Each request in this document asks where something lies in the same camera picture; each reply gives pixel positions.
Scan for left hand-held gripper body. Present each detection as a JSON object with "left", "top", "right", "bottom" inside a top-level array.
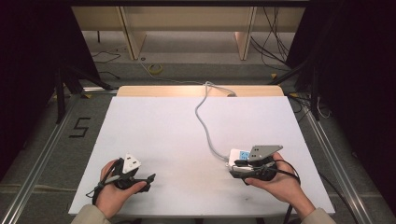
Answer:
[{"left": 111, "top": 152, "right": 142, "bottom": 191}]

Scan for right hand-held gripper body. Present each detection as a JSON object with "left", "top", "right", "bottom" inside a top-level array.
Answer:
[{"left": 247, "top": 144, "right": 284, "bottom": 183}]

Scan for white power adapter box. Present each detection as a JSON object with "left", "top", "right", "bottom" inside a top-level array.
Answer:
[{"left": 227, "top": 147, "right": 254, "bottom": 174}]

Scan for grey power strip cable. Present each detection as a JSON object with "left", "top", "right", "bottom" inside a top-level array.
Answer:
[{"left": 194, "top": 80, "right": 238, "bottom": 162}]

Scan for person's right hand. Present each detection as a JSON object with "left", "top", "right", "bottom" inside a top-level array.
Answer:
[{"left": 244, "top": 151, "right": 316, "bottom": 218}]

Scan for person's left hand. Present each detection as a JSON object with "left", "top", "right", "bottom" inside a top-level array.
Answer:
[{"left": 94, "top": 159, "right": 148, "bottom": 220}]

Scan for white board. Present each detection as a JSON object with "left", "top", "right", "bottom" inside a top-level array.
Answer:
[{"left": 67, "top": 95, "right": 336, "bottom": 217}]

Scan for wooden table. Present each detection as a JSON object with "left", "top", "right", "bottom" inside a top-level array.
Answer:
[{"left": 116, "top": 85, "right": 285, "bottom": 98}]

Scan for black tripod stand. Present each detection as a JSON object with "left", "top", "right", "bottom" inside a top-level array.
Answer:
[
  {"left": 266, "top": 54, "right": 322, "bottom": 122},
  {"left": 53, "top": 60, "right": 114, "bottom": 125}
]

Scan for yellow tape roll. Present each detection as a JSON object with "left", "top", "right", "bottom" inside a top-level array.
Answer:
[{"left": 147, "top": 63, "right": 163, "bottom": 76}]

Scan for black curtain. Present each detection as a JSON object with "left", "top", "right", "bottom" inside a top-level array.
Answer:
[
  {"left": 284, "top": 0, "right": 396, "bottom": 217},
  {"left": 0, "top": 0, "right": 101, "bottom": 183}
]

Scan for wooden shelf unit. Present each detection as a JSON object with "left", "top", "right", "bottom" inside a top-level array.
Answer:
[{"left": 70, "top": 5, "right": 306, "bottom": 62}]

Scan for tangle of floor cables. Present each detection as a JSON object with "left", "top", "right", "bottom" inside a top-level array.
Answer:
[{"left": 287, "top": 92, "right": 332, "bottom": 120}]

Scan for short aluminium floor rail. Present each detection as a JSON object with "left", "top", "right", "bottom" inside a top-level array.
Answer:
[{"left": 81, "top": 86, "right": 120, "bottom": 95}]

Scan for black floor cable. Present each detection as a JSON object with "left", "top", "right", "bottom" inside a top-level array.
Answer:
[
  {"left": 98, "top": 70, "right": 121, "bottom": 80},
  {"left": 91, "top": 50, "right": 121, "bottom": 65}
]

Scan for thin white floor cable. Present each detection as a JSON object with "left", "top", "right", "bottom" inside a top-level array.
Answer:
[{"left": 137, "top": 55, "right": 207, "bottom": 86}]

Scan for bundle of black cables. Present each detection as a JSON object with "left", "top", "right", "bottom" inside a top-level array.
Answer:
[{"left": 249, "top": 6, "right": 294, "bottom": 73}]

